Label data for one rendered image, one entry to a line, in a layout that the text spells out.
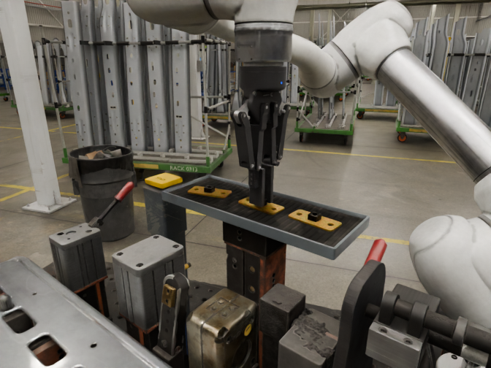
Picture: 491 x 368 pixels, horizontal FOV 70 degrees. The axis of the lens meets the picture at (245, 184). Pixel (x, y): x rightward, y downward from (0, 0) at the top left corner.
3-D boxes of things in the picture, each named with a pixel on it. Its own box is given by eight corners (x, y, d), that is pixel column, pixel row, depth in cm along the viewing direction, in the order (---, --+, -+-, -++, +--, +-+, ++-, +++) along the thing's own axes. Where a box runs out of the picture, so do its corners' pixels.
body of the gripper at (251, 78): (261, 63, 61) (261, 117, 64) (227, 64, 55) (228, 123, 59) (297, 64, 57) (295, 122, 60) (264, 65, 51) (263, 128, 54)
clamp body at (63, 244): (66, 366, 87) (37, 235, 75) (107, 339, 95) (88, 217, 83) (87, 387, 81) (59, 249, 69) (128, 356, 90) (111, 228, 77)
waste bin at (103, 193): (65, 242, 289) (48, 155, 265) (108, 215, 337) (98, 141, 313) (116, 252, 274) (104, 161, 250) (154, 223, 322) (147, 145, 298)
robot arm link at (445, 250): (438, 302, 89) (386, 234, 87) (509, 264, 83) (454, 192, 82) (464, 345, 73) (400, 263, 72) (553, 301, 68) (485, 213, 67)
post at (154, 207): (156, 342, 94) (139, 187, 80) (177, 326, 100) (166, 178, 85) (175, 355, 90) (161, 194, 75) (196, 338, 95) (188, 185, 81)
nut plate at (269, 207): (237, 202, 66) (237, 196, 65) (250, 197, 68) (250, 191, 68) (272, 215, 60) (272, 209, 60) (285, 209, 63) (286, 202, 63)
